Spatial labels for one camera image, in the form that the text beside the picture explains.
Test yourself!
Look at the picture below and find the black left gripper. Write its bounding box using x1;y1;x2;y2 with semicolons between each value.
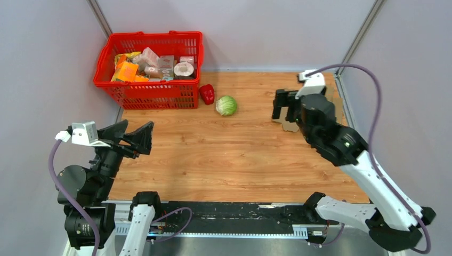
87;118;153;198

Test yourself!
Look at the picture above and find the brown cardboard box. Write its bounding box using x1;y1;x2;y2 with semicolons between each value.
272;83;348;132

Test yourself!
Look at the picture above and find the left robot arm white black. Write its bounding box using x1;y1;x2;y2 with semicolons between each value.
48;120;154;255

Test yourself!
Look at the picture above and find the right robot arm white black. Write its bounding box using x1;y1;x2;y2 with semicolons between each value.
272;89;436;252

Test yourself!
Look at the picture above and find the orange snack box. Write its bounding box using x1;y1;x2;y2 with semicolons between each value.
110;61;139;82

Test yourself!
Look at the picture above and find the beige small box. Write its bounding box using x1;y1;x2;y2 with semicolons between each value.
158;55;175;81

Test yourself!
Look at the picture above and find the green cabbage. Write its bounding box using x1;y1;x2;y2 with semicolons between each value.
215;95;237;116

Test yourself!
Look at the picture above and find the red plastic shopping basket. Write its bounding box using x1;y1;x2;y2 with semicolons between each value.
93;30;204;110

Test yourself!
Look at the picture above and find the red bell pepper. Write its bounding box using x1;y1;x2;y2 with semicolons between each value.
199;84;215;105

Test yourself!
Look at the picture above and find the yellow snack packet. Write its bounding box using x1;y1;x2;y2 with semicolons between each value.
114;51;141;66

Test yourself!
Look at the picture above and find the pink white carton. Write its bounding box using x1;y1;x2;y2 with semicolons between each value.
133;47;159;70

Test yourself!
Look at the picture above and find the white tape roll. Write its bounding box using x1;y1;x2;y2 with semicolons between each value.
173;62;195;79

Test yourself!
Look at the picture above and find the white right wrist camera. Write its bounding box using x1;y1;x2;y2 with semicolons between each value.
295;69;326;99

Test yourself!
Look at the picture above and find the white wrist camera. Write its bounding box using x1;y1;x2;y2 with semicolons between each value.
55;121;111;147
295;69;326;99

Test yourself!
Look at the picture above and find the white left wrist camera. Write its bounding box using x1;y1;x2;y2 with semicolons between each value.
55;121;111;147

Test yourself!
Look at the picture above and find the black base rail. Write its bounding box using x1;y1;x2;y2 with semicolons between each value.
106;201;340;244

